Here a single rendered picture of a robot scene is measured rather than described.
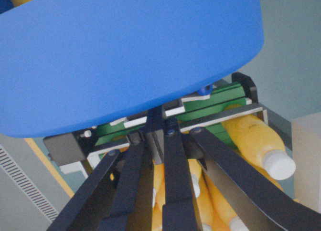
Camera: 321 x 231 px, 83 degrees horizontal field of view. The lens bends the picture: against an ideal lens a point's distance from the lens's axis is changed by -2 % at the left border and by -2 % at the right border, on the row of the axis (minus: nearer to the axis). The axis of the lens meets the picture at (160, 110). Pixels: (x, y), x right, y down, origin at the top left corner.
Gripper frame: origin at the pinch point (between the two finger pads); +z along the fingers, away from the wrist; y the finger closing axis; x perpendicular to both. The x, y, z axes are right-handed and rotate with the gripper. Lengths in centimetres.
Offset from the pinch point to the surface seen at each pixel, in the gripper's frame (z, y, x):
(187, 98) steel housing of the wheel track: 21.7, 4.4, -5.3
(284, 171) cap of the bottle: 6.2, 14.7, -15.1
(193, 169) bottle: 9.4, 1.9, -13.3
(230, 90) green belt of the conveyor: 27.3, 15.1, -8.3
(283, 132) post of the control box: 24.1, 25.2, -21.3
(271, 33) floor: 116, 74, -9
